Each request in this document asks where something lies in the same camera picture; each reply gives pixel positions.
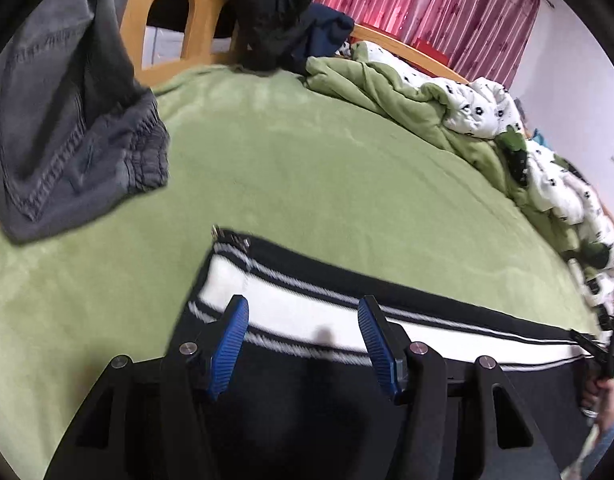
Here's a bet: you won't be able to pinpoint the green bed sheet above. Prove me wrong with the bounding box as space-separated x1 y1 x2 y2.
0 64 602 480

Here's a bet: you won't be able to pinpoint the person's blue jeans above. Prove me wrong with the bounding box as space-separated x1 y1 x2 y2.
562 417 614 480

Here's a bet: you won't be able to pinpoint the grey pants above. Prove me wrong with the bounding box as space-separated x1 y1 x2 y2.
0 0 170 244

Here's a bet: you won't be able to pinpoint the black jacket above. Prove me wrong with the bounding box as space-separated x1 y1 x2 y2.
227 0 315 74

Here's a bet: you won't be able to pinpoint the navy blue garment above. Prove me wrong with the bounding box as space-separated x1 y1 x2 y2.
287 4 357 68

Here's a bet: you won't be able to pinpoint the black pants with white waistband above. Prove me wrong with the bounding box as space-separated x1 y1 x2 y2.
164 227 608 480

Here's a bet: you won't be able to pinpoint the person's right hand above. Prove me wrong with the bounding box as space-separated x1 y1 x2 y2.
583 376 614 418

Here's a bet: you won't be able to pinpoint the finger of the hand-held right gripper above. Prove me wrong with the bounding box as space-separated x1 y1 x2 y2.
569 329 612 362

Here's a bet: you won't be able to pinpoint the pink curtain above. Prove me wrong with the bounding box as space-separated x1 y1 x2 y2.
289 0 542 91

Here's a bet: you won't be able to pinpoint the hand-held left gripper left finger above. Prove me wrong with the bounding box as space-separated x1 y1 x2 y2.
44 295 250 480

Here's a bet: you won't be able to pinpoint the white and green floral quilt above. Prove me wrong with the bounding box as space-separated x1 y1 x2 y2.
304 40 614 311

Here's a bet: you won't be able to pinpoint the red box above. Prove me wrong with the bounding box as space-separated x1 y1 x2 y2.
412 37 450 68

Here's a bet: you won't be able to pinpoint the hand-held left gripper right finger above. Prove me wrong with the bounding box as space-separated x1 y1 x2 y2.
357 295 562 480

